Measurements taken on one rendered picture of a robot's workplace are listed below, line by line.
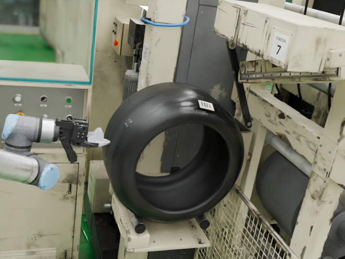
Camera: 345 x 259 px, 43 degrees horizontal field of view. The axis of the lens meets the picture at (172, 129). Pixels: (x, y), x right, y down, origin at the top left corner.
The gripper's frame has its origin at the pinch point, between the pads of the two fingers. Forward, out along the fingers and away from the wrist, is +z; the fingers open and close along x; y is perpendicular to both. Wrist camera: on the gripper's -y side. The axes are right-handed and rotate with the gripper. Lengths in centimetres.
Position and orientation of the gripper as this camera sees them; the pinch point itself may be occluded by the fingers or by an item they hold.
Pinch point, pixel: (106, 143)
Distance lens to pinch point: 166.8
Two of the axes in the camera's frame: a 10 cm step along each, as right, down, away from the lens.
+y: 2.6, -9.1, -3.2
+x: -3.0, -3.9, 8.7
